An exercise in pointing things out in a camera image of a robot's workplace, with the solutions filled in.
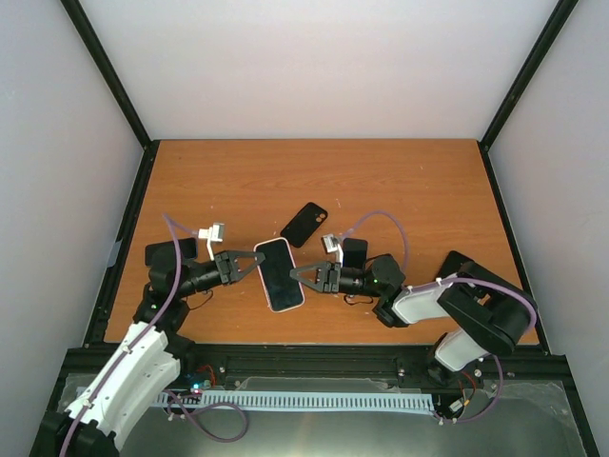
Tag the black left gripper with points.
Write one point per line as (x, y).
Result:
(229, 257)

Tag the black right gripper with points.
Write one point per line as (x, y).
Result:
(326, 277)

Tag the white clear phone case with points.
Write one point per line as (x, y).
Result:
(280, 273)

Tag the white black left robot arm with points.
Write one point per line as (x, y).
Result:
(151, 356)

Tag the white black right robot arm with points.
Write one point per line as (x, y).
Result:
(491, 314)

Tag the red-edged black phone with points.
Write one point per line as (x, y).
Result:
(355, 253)

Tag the blue-edged black phone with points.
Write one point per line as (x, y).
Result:
(166, 250)

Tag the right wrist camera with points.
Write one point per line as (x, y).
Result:
(333, 245)

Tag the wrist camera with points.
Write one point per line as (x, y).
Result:
(333, 245)
(211, 235)

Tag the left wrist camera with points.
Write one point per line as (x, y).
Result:
(211, 235)

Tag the black aluminium frame rail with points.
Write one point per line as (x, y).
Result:
(400, 366)

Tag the light blue cable duct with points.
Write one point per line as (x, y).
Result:
(288, 401)

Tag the left black frame post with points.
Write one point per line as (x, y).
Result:
(98, 322)

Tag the black frame post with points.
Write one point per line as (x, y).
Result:
(98, 322)
(545, 41)

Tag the metal base plate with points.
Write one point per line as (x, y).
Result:
(506, 419)

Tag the right black frame post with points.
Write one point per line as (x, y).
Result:
(545, 41)

